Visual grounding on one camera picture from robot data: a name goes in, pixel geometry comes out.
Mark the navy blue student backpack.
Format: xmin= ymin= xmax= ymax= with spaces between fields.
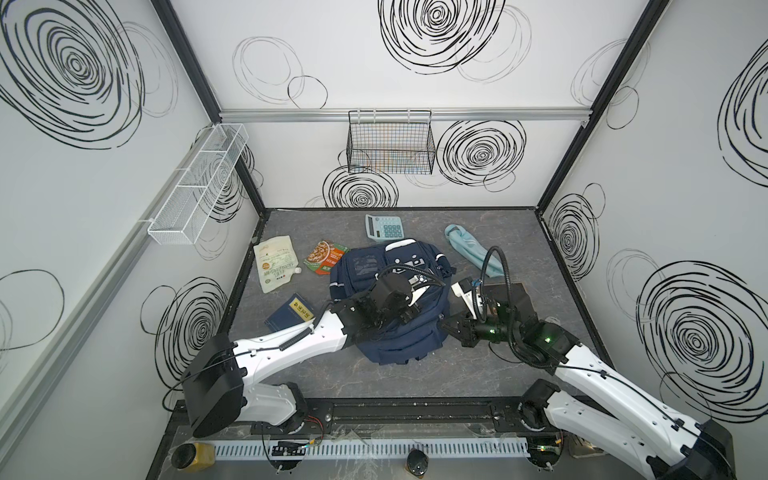
xmin=329 ymin=239 xmax=455 ymax=365

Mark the brown scroll cover book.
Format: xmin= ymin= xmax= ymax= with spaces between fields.
xmin=483 ymin=283 xmax=539 ymax=327

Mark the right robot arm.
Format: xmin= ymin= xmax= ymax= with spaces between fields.
xmin=439 ymin=304 xmax=736 ymax=479

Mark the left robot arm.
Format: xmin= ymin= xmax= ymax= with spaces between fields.
xmin=180 ymin=272 xmax=433 ymax=438

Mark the teal calculator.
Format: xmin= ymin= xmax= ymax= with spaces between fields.
xmin=365 ymin=214 xmax=405 ymax=242

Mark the orange green snack packet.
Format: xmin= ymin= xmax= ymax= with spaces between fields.
xmin=303 ymin=240 xmax=349 ymax=275

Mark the light blue fabric pouch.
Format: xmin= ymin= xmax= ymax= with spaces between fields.
xmin=444 ymin=224 xmax=503 ymax=278

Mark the navy blue small book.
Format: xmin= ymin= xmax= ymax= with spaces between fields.
xmin=266 ymin=294 xmax=315 ymax=332

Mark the white cream food pouch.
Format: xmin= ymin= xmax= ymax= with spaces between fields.
xmin=253 ymin=235 xmax=299 ymax=293

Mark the black round knob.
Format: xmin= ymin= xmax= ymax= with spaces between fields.
xmin=405 ymin=449 xmax=429 ymax=479

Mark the yellow black cylinder object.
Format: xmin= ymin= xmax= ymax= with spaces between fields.
xmin=171 ymin=442 xmax=216 ymax=473

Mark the black corrugated cable hose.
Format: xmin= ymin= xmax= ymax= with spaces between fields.
xmin=476 ymin=245 xmax=512 ymax=325

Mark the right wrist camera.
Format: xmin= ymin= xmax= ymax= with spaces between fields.
xmin=451 ymin=277 xmax=483 ymax=320

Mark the black wire wall basket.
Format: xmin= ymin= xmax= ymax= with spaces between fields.
xmin=345 ymin=109 xmax=437 ymax=175

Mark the white wire wall shelf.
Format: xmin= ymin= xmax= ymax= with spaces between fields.
xmin=148 ymin=123 xmax=249 ymax=246

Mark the white slotted cable duct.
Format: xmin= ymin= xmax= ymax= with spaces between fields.
xmin=209 ymin=437 xmax=530 ymax=461

